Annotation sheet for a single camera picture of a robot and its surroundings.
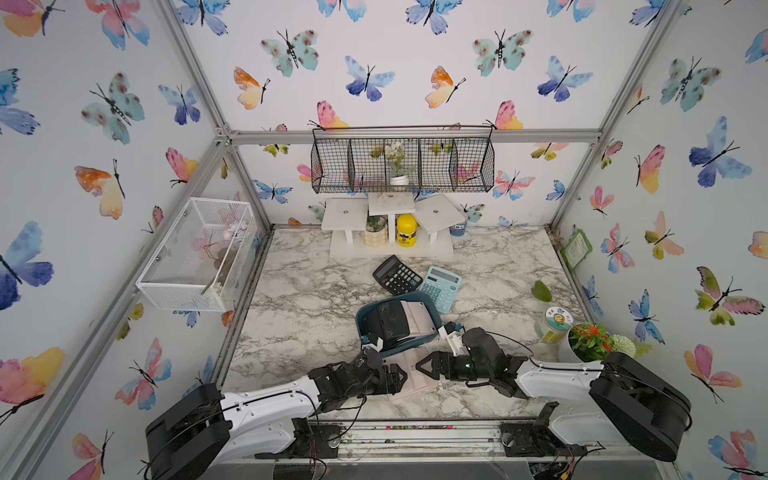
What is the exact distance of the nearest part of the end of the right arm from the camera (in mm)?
657

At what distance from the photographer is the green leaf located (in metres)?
1.02

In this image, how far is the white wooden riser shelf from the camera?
3.27 ft

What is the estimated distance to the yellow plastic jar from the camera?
1.06m
